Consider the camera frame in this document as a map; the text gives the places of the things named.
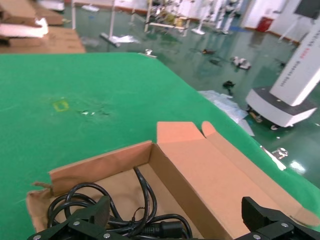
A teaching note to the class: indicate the white rags on floor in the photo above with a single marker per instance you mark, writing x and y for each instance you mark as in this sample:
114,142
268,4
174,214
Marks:
242,63

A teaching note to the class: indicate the flat cardboard sheet stack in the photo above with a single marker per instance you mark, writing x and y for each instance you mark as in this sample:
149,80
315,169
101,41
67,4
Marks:
57,42

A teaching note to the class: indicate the black item on floor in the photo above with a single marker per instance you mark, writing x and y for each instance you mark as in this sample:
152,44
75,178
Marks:
228,84

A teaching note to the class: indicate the dark monitor screen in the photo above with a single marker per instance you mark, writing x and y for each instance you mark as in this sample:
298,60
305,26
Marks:
308,7

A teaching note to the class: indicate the white mobile robot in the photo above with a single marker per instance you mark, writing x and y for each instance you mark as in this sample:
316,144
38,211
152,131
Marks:
287,107

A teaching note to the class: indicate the white plastic sheet on floor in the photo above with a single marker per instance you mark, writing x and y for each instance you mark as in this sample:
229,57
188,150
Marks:
125,38

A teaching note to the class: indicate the white paper sheets on floor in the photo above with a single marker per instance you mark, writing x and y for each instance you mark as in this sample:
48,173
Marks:
230,107

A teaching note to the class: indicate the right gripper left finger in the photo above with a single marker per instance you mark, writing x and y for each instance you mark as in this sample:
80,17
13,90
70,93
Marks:
82,225

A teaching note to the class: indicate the white foam board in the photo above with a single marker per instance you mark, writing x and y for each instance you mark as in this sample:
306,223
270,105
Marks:
22,30

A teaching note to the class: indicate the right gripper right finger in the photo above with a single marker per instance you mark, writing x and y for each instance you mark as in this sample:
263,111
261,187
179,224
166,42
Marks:
270,225

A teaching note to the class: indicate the white floor stand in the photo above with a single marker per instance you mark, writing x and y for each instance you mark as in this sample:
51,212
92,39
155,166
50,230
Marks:
198,30

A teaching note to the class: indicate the green table cloth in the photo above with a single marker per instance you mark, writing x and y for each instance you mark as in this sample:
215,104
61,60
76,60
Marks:
100,80

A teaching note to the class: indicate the brown carton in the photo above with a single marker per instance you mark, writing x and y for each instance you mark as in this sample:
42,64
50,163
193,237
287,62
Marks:
22,10

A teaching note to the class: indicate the white table frame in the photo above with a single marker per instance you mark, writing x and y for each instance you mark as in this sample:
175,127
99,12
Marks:
112,20

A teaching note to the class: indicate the white tape scraps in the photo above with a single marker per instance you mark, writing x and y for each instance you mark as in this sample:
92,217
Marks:
86,113

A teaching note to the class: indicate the empty-start cardboard box torn rim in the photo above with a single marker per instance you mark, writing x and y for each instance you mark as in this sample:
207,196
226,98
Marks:
200,175

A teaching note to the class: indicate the silver metal clamp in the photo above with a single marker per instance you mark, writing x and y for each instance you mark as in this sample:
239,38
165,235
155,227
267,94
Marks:
281,152
149,52

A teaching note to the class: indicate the white shelf rack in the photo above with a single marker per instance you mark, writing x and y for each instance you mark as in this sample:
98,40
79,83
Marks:
165,25

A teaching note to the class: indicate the red bin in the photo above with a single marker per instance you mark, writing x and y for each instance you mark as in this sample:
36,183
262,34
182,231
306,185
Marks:
265,23

